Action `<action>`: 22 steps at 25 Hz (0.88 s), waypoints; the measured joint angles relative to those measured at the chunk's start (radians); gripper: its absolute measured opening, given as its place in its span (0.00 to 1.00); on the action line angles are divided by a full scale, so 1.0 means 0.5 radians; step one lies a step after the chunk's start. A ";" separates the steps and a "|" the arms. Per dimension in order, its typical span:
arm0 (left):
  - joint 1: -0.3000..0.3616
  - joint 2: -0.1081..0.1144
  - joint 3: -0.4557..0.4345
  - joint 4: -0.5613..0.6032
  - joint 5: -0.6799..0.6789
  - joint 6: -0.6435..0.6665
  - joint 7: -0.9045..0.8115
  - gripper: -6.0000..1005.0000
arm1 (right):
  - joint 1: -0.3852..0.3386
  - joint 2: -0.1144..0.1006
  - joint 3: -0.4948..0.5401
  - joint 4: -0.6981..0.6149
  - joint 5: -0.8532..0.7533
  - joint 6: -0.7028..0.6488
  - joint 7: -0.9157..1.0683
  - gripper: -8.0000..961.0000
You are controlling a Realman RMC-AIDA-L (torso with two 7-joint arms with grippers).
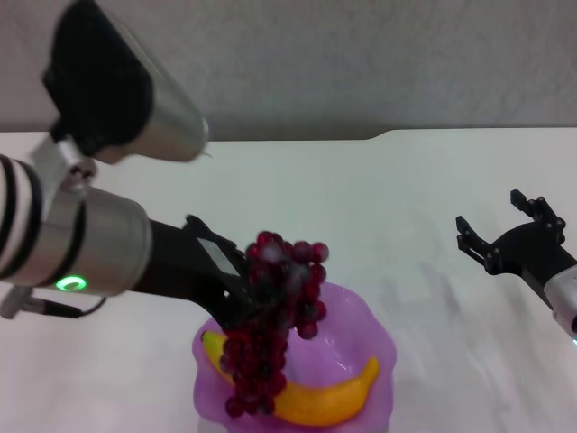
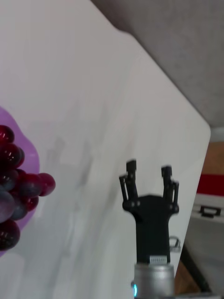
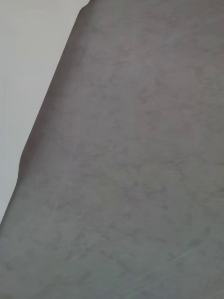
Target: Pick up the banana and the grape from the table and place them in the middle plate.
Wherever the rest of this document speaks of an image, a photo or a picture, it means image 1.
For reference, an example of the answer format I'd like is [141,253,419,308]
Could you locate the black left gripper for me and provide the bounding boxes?
[134,214,261,331]

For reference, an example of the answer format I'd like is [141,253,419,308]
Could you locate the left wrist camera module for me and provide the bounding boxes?
[197,237,241,278]

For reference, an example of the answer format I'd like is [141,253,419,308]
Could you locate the dark red grape bunch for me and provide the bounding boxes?
[219,229,331,419]

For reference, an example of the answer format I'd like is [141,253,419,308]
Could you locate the purple wavy plastic bowl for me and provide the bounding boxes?
[192,281,398,433]

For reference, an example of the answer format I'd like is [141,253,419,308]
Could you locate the black arm cable with connector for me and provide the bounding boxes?
[0,287,107,320]

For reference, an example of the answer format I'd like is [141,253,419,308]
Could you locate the yellow banana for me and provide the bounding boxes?
[200,330,381,428]

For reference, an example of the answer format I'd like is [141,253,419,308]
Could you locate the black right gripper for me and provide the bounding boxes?
[454,189,577,309]

